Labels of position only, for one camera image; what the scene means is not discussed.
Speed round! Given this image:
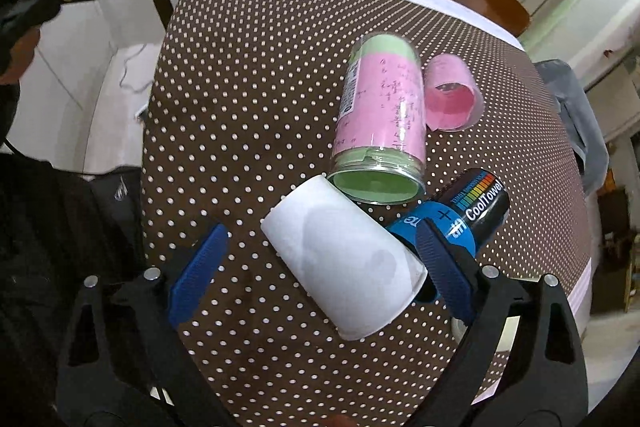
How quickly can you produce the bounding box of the brown polka dot tablecloth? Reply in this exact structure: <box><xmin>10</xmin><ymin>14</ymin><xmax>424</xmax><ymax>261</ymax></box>
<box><xmin>140</xmin><ymin>0</ymin><xmax>593</xmax><ymax>427</ymax></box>

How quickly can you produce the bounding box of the pale green cabinet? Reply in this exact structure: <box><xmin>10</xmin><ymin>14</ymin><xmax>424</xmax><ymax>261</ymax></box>
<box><xmin>520</xmin><ymin>0</ymin><xmax>640</xmax><ymax>142</ymax></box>

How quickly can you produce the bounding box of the grey cloth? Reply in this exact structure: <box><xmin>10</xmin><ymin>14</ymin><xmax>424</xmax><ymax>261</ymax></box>
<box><xmin>532</xmin><ymin>59</ymin><xmax>611</xmax><ymax>198</ymax></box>

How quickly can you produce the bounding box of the black and blue bottle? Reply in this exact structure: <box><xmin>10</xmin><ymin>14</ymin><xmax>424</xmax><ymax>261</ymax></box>
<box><xmin>387</xmin><ymin>168</ymin><xmax>511</xmax><ymax>303</ymax></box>

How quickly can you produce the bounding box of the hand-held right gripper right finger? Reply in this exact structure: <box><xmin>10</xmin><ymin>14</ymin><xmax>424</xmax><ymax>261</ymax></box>
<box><xmin>415</xmin><ymin>217</ymin><xmax>591</xmax><ymax>427</ymax></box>

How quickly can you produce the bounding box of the small pink cup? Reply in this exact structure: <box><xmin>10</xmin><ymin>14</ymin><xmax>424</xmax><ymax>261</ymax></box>
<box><xmin>424</xmin><ymin>53</ymin><xmax>486</xmax><ymax>132</ymax></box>

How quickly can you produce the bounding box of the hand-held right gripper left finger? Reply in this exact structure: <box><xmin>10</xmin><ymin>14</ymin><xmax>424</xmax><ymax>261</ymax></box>
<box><xmin>55</xmin><ymin>223</ymin><xmax>231</xmax><ymax>427</ymax></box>

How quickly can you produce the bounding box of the white cup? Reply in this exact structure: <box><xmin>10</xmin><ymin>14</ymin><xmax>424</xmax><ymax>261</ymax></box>
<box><xmin>260</xmin><ymin>174</ymin><xmax>429</xmax><ymax>341</ymax></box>

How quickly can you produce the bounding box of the clear cup pink green paper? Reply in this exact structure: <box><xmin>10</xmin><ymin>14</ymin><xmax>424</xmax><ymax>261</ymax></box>
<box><xmin>330</xmin><ymin>33</ymin><xmax>428</xmax><ymax>206</ymax></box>

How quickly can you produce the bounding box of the person's dark clothing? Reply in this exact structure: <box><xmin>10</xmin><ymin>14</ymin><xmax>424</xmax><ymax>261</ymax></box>
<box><xmin>0</xmin><ymin>82</ymin><xmax>148</xmax><ymax>427</ymax></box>

